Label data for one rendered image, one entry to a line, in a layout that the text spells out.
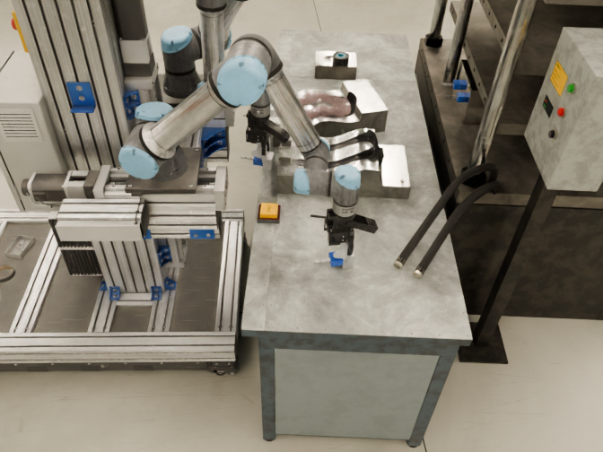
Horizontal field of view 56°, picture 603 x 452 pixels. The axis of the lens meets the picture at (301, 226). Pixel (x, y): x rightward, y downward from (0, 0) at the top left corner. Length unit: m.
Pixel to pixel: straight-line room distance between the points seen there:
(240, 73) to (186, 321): 1.36
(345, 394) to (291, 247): 0.55
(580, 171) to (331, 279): 0.84
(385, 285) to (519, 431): 1.04
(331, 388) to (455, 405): 0.73
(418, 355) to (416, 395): 0.25
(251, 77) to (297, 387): 1.11
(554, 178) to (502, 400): 1.13
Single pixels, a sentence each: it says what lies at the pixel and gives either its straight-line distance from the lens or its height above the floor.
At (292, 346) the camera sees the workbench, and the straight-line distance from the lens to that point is 1.83.
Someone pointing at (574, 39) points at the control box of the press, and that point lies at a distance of 1.93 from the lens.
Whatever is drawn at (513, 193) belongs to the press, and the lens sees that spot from 2.37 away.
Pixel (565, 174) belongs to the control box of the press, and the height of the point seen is 1.14.
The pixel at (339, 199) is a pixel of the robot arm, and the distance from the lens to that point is 1.66.
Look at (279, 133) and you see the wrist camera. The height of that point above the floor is 0.99.
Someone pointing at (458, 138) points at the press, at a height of 0.79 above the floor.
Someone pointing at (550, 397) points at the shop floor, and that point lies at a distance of 2.78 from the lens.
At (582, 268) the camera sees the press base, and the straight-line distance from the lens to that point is 2.80.
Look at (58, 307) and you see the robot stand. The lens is 2.71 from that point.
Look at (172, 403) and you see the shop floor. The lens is 2.56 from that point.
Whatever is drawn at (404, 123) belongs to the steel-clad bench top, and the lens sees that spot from 2.59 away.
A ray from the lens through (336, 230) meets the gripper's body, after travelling 1.76.
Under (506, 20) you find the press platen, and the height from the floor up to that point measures 1.29.
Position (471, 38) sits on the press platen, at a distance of 2.84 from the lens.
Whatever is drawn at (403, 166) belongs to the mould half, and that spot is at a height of 0.86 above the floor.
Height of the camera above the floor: 2.22
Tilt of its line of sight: 45 degrees down
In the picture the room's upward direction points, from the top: 2 degrees clockwise
